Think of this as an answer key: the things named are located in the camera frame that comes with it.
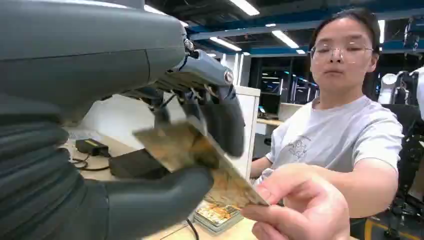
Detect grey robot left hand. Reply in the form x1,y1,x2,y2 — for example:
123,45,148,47
0,0,247,240

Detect person's left hand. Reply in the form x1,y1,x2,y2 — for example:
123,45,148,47
241,163,352,240

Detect golden printed card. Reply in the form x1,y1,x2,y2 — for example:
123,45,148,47
132,120,270,209

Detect person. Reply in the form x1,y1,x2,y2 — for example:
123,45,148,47
249,7,405,240

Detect stack of printed cards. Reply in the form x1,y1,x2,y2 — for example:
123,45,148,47
193,203,245,236

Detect wooden background desk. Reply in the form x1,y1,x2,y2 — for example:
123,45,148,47
256,117,285,127

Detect white partition panel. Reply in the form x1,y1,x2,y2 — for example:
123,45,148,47
233,85,262,181

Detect black power adapter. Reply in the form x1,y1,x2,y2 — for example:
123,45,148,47
75,138,111,158

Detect dark computer monitor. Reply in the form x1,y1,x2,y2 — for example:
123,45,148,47
257,92,282,117

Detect black flat box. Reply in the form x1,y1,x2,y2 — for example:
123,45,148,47
108,148,170,181

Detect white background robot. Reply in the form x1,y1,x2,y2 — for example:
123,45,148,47
377,66,424,121

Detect clear-rimmed glasses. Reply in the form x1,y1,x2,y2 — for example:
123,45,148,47
309,42,375,64

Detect black cable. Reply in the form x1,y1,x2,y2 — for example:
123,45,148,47
70,152,111,172
186,218,200,240

